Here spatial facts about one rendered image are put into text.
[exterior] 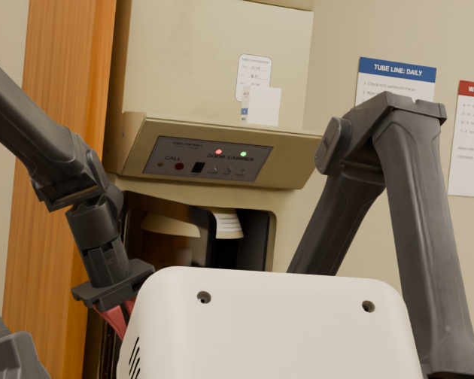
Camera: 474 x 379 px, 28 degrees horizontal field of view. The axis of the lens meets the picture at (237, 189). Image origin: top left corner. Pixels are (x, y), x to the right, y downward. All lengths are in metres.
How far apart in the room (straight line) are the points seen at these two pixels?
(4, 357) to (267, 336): 0.22
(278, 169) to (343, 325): 0.86
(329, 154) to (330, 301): 0.43
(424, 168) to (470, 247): 1.38
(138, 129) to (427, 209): 0.56
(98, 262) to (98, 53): 0.32
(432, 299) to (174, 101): 0.71
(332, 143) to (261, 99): 0.40
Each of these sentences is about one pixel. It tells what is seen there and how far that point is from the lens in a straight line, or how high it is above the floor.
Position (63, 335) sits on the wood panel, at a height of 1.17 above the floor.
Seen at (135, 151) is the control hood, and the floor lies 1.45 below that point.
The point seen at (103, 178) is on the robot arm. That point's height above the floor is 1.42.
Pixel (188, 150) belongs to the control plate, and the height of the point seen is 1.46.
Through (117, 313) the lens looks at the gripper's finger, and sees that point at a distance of 1.25.
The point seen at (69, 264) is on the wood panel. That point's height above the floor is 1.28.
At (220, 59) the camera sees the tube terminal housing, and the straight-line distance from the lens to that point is 1.55.
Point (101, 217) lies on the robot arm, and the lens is 1.22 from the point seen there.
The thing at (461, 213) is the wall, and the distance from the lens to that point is 2.35.
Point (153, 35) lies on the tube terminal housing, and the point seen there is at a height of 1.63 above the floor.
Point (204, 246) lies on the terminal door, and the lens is 1.21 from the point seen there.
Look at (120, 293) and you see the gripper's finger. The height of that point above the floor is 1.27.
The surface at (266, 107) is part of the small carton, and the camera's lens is 1.49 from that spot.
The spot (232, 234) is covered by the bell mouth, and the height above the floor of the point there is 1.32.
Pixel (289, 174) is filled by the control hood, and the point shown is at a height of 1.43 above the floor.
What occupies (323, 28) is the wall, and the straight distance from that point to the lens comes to 2.13.
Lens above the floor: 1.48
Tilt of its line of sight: 3 degrees down
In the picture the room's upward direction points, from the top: 6 degrees clockwise
